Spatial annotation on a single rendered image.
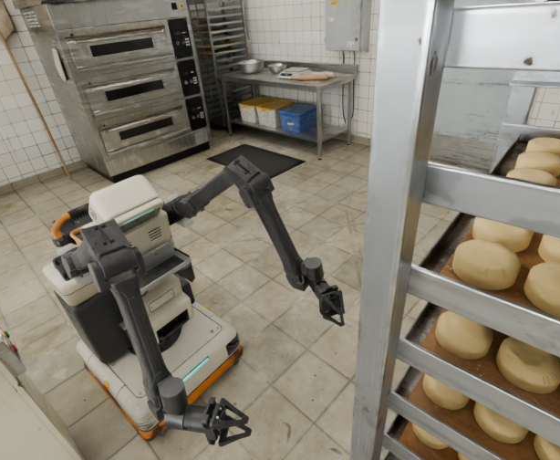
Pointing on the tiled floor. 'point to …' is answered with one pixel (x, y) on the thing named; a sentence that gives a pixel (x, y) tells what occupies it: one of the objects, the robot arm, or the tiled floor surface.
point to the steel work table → (299, 89)
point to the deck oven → (123, 80)
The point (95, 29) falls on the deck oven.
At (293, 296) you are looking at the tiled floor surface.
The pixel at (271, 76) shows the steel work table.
